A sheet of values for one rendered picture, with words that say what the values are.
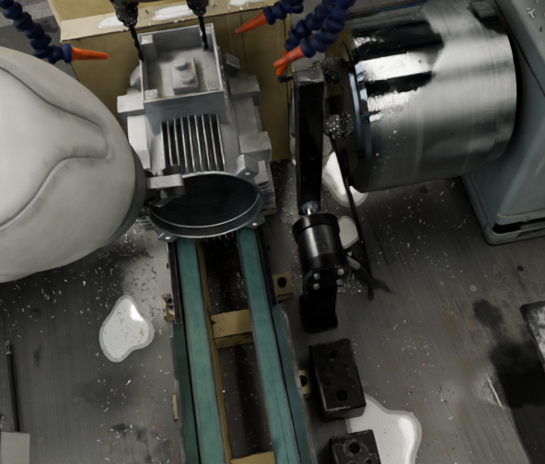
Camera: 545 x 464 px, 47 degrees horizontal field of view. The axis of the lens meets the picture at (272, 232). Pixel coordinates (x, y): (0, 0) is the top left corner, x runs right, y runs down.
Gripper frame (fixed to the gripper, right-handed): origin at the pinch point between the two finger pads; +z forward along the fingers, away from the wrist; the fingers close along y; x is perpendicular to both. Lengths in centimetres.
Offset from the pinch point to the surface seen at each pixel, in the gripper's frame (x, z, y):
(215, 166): -3.4, 12.4, -8.6
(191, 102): -11.6, 12.3, -7.1
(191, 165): -4.0, 12.3, -5.7
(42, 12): -74, 135, 39
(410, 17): -17.5, 12.1, -35.7
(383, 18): -18.0, 12.5, -32.5
